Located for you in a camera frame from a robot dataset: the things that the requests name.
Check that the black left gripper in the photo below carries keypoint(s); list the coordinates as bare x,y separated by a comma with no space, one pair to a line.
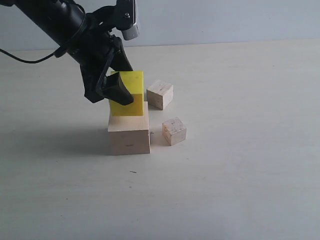
96,52

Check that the yellow cube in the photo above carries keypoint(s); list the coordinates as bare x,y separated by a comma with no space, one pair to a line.
134,82

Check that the medium wooden cube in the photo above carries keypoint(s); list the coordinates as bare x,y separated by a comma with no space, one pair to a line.
159,94

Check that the large wooden cube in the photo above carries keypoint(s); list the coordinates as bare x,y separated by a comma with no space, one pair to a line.
130,135

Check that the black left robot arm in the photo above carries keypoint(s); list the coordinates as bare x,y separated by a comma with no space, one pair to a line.
59,19

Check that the small wooden cube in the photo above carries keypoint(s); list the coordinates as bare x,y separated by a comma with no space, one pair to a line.
174,131

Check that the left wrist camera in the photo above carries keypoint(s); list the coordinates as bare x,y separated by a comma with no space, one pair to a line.
122,16

